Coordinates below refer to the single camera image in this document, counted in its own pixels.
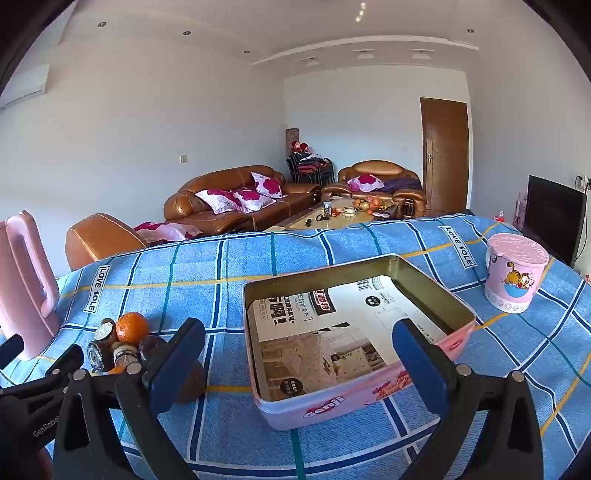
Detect white wall air conditioner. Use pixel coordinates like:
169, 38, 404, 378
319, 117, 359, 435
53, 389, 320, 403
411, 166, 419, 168
0, 64, 51, 109

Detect wooden coffee table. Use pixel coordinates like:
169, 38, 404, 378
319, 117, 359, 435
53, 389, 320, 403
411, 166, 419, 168
272, 196, 402, 232

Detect pink tin box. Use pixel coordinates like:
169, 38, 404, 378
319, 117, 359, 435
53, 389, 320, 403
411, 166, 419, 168
242, 253, 477, 431

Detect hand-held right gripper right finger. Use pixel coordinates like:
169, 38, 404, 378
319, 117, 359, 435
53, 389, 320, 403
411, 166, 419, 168
392, 318, 546, 480

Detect black television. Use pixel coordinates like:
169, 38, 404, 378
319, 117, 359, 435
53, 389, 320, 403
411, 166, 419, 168
522, 174, 588, 268

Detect blue plaid tablecloth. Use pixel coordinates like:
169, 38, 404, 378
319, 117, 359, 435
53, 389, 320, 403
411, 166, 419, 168
0, 213, 591, 480

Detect brown wooden door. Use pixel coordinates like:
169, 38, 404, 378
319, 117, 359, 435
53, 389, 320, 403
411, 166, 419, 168
419, 97, 472, 215

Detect fruit platter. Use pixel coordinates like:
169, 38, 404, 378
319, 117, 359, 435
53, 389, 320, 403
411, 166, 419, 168
352, 195, 393, 215

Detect printed paper liner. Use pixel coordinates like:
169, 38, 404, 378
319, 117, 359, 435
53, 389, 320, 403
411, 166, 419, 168
247, 275, 448, 402

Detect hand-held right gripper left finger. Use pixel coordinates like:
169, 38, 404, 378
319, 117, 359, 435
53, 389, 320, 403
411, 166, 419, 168
53, 318, 207, 480

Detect pink chair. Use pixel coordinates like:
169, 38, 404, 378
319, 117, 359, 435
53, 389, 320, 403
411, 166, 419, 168
0, 210, 60, 361

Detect purple blanket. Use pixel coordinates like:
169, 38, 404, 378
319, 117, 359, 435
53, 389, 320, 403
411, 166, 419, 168
381, 178, 423, 195

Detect small dark brown fruit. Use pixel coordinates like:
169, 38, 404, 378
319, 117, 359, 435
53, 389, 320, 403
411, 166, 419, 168
139, 335, 171, 365

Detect pink cartoon cat cup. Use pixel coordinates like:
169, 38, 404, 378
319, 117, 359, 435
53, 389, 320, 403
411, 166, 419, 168
484, 233, 551, 315

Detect white magenta floral pillow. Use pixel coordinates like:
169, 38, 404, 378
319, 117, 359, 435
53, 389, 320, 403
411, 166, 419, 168
133, 222, 204, 243
232, 188, 277, 213
250, 172, 284, 199
195, 188, 243, 214
347, 174, 385, 193

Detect stacked dark chairs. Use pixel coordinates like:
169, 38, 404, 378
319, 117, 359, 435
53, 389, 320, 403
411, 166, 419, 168
287, 154, 334, 185

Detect brown leather sofa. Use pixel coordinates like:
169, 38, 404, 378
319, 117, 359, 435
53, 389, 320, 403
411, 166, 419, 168
163, 165, 322, 233

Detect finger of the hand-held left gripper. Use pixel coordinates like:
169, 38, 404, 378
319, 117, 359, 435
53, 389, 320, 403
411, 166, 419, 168
0, 335, 25, 368
0, 344, 85, 457

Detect brown kiwi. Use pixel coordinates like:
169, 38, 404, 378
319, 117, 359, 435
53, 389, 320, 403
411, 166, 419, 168
178, 360, 207, 404

